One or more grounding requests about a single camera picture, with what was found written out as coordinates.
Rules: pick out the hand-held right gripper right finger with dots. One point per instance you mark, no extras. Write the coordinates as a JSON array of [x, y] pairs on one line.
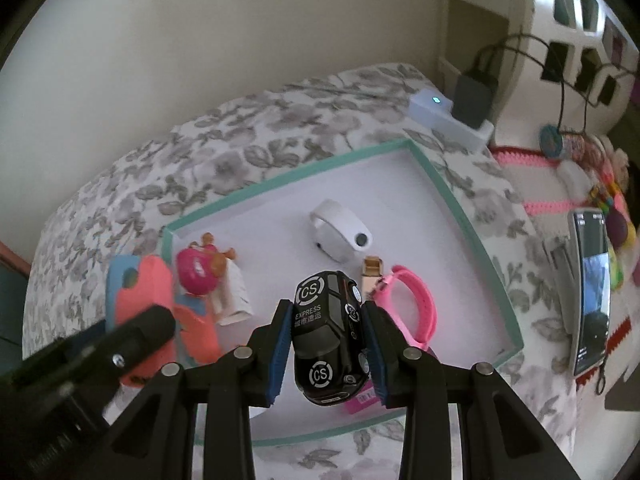
[[380, 360]]

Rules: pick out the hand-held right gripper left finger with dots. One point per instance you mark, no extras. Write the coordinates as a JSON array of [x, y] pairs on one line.
[[280, 355]]

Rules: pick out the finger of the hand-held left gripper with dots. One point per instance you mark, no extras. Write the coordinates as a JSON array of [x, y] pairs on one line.
[[135, 340]]

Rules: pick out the small pink case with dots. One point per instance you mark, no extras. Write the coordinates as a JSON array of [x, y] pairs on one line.
[[361, 400]]

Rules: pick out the black toy car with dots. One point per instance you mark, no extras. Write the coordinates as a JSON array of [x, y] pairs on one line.
[[325, 325]]

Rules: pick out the blue and coral watch case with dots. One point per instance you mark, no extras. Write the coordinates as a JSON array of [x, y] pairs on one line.
[[195, 332]]

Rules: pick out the pink smart watch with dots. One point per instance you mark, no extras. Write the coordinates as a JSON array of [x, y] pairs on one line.
[[417, 310]]

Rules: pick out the white plug adapter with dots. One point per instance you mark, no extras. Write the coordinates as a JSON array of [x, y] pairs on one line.
[[234, 292]]

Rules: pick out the pink helmet doll figure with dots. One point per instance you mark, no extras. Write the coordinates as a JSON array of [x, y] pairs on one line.
[[197, 272]]

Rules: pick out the white watch band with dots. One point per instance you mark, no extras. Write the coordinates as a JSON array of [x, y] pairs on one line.
[[332, 225]]

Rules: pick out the teal shallow cardboard box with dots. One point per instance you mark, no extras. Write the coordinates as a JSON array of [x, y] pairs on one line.
[[280, 210]]

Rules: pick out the dark blue-green cabinet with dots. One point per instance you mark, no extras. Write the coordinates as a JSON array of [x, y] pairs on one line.
[[11, 315]]

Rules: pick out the reddish wooden board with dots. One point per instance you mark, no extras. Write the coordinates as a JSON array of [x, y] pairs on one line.
[[12, 259]]

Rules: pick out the grey phone stand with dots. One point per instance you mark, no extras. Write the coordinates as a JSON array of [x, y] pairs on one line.
[[559, 270]]

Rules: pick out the smartphone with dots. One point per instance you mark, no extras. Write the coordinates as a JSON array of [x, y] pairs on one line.
[[592, 290]]

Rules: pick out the white mat pink crochet trim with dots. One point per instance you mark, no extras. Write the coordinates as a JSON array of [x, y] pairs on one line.
[[530, 185]]

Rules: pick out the white power strip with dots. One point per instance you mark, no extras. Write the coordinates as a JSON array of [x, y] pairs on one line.
[[450, 115]]

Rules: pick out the black power adapter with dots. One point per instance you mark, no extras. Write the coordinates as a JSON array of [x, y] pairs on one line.
[[475, 100]]

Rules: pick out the teal lid patterned canister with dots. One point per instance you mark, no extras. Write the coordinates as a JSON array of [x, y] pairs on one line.
[[551, 141]]

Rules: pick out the pile of colourful toys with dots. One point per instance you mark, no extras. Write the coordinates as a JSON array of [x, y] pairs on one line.
[[612, 200]]

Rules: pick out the white wooden frame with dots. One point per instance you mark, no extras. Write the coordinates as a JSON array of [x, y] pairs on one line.
[[480, 5]]

